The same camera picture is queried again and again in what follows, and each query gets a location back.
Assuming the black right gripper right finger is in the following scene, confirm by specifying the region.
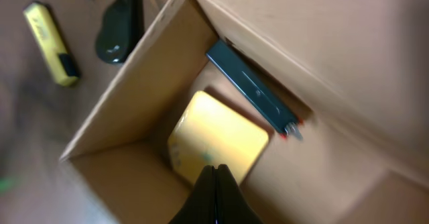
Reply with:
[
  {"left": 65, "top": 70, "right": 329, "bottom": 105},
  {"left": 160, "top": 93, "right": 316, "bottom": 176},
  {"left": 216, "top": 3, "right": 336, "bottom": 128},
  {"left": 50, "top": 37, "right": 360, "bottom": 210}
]
[{"left": 215, "top": 164, "right": 262, "bottom": 224}]

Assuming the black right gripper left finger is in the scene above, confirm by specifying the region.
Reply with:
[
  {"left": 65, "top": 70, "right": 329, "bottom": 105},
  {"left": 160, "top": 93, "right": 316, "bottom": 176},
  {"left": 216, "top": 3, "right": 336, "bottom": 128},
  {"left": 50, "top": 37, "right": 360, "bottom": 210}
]
[{"left": 169, "top": 166, "right": 216, "bottom": 224}]

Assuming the red multi-tool pocket knife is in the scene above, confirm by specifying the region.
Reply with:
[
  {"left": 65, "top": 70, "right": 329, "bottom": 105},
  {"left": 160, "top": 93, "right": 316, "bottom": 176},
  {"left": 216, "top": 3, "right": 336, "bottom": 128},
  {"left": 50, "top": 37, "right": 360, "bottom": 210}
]
[{"left": 206, "top": 40, "right": 303, "bottom": 140}]

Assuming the yellow sticky note pad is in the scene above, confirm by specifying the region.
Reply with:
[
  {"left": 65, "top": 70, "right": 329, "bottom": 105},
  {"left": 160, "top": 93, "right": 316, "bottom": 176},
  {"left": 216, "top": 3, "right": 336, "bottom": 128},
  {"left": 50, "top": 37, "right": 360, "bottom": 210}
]
[{"left": 168, "top": 91, "right": 269, "bottom": 184}]

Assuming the open cardboard box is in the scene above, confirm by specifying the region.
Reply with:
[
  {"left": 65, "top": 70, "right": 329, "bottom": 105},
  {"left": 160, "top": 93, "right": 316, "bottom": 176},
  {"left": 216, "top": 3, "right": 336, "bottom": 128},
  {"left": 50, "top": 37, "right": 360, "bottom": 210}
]
[{"left": 61, "top": 0, "right": 428, "bottom": 223}]

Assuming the black correction tape dispenser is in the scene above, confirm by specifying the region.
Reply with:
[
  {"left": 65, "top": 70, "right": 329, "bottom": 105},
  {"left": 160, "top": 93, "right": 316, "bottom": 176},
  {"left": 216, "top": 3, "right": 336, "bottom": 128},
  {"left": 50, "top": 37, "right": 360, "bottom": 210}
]
[{"left": 95, "top": 0, "right": 138, "bottom": 64}]

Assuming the yellow highlighter marker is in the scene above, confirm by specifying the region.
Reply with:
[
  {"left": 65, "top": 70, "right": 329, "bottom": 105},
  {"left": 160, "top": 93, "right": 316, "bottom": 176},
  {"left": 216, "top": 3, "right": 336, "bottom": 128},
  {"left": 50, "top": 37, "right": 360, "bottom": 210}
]
[{"left": 23, "top": 1, "right": 80, "bottom": 87}]

